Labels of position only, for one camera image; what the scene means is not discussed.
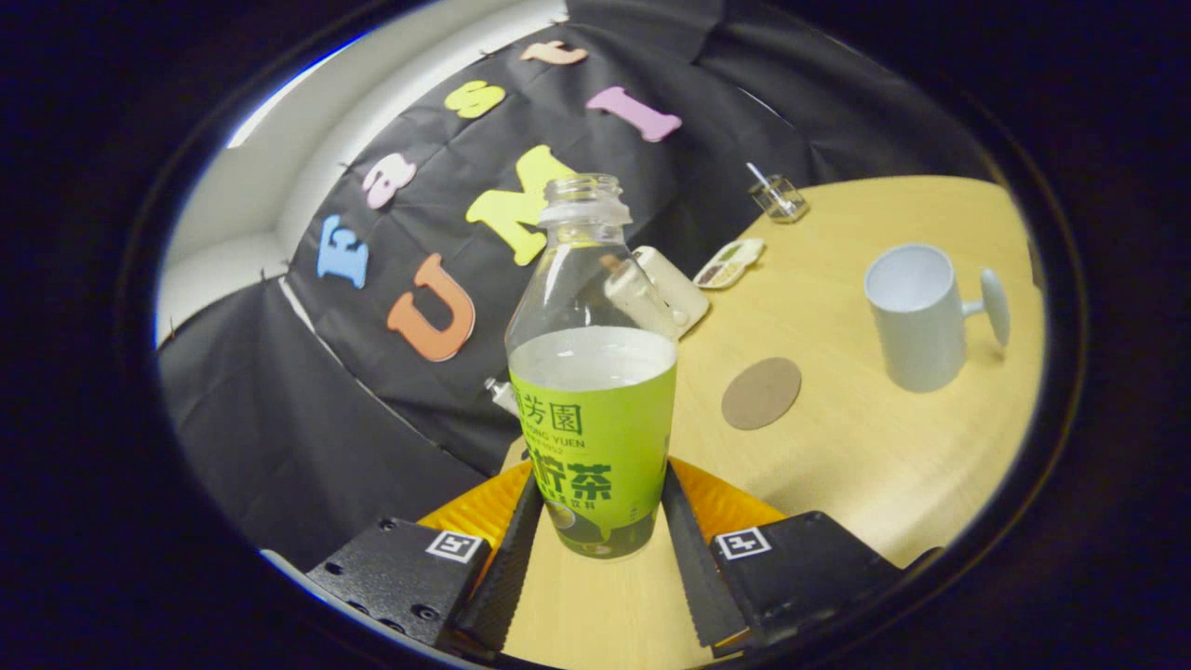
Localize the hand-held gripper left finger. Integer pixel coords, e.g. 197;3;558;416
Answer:
305;461;545;657

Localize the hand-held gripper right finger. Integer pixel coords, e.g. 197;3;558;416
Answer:
662;456;903;652

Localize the green label juice bottle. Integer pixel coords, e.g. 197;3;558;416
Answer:
505;173;679;559

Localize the round brown coaster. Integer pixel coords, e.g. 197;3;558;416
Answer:
721;357;803;432

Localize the white cup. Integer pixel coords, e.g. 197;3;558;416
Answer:
863;243;1011;394

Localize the wooden table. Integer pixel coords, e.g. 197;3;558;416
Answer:
502;175;1048;670

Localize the white toaster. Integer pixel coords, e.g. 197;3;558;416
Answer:
633;246;711;338

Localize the white divided dish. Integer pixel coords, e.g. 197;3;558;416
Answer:
693;238;767;290

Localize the white straw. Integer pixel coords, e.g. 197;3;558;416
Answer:
746;163;792;208

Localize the wire mesh holder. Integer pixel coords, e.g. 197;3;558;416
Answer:
749;175;810;224

